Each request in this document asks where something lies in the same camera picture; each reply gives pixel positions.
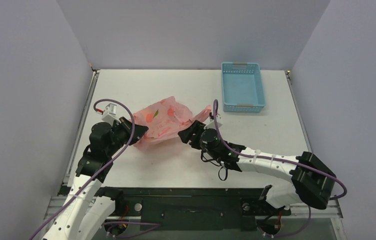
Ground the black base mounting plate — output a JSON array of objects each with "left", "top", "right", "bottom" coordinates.
[{"left": 94, "top": 187, "right": 291, "bottom": 231}]

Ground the light blue plastic basket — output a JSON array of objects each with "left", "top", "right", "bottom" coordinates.
[{"left": 221, "top": 62, "right": 266, "bottom": 114}]

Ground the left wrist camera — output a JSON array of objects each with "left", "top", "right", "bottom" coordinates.
[{"left": 101, "top": 103, "right": 118, "bottom": 125}]

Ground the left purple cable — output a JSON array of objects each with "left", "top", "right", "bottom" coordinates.
[{"left": 28, "top": 98, "right": 136, "bottom": 240}]

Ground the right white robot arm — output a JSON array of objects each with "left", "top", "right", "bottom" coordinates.
[{"left": 178, "top": 120, "right": 336, "bottom": 214}]

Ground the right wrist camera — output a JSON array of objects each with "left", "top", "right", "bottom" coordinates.
[{"left": 206, "top": 112, "right": 223, "bottom": 130}]

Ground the pink plastic bag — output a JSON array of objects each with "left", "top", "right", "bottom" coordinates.
[{"left": 133, "top": 96, "right": 212, "bottom": 150}]

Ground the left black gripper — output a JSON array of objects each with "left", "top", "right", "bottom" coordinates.
[{"left": 106, "top": 116, "right": 148, "bottom": 157}]

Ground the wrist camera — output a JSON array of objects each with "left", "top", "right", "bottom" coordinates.
[
  {"left": 101, "top": 103, "right": 118, "bottom": 125},
  {"left": 206, "top": 112, "right": 223, "bottom": 130}
]

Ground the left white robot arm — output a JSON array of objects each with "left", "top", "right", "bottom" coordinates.
[{"left": 42, "top": 117, "right": 148, "bottom": 240}]

